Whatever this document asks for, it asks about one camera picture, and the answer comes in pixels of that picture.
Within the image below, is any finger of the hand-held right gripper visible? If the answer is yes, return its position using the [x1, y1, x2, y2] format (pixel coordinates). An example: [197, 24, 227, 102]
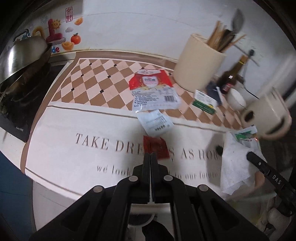
[246, 151, 270, 177]

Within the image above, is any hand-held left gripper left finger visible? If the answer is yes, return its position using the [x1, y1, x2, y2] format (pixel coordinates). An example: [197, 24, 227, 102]
[29, 154, 151, 241]

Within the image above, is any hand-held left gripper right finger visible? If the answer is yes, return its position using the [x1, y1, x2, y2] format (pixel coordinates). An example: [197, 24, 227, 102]
[151, 154, 270, 241]

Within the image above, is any white paper towel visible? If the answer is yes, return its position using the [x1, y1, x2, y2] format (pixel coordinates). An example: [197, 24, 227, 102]
[220, 125, 268, 195]

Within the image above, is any red sachet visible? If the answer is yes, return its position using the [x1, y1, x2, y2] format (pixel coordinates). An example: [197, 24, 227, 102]
[143, 136, 171, 160]

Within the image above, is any person's right hand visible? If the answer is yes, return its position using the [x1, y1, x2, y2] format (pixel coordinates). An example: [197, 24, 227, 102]
[254, 173, 265, 189]

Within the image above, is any green and white wrapper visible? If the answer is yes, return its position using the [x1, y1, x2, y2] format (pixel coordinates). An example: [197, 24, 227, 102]
[235, 130, 258, 145]

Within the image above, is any white bin with black bag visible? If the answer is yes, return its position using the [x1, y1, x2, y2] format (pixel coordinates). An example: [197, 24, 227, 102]
[128, 205, 174, 241]

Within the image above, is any cream mug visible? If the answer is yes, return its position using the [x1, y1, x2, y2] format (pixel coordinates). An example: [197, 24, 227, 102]
[240, 87, 293, 141]

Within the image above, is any small white barcode packet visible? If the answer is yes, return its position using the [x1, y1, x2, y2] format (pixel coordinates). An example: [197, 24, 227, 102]
[137, 110, 174, 137]

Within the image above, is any white bowl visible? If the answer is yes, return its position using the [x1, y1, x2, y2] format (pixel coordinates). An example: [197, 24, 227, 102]
[227, 88, 247, 111]

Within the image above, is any green and white box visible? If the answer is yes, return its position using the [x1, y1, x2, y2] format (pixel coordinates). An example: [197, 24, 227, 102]
[192, 89, 218, 115]

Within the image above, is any dark blue small packet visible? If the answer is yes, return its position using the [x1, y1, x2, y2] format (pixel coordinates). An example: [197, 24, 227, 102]
[206, 81, 220, 102]

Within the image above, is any dark brown sauce bottle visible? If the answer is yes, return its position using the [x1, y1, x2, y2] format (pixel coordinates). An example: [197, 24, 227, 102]
[218, 54, 248, 94]

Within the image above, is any printed checkered table mat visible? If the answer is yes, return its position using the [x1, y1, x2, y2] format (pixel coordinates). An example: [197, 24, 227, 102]
[20, 52, 262, 193]

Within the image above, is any red and white plastic bag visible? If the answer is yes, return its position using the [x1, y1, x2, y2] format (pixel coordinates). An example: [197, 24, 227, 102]
[129, 69, 181, 113]

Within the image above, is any cream utensil holder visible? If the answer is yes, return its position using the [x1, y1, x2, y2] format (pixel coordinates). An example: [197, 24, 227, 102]
[173, 34, 226, 93]

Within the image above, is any bundle of wooden chopsticks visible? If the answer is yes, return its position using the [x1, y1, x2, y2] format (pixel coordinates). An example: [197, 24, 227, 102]
[206, 20, 247, 53]

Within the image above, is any black induction cooker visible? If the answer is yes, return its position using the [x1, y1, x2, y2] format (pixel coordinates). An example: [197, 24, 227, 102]
[0, 62, 70, 143]

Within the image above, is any metal spatula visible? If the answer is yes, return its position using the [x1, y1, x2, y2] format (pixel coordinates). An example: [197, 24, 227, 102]
[221, 8, 245, 50]

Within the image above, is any black wok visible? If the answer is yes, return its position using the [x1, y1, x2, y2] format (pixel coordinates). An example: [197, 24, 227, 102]
[0, 45, 53, 105]

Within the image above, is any steel wok lid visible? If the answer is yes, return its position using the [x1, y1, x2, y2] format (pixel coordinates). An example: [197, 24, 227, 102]
[0, 36, 53, 87]

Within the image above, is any black cable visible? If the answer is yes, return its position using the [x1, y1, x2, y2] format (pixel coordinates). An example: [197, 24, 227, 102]
[240, 76, 262, 100]

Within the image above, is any wall hook rail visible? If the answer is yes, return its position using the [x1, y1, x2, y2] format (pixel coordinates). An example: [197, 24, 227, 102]
[233, 44, 261, 67]

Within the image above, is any red figure sun wall sticker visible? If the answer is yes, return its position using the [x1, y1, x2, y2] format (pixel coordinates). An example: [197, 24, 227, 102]
[46, 19, 64, 44]

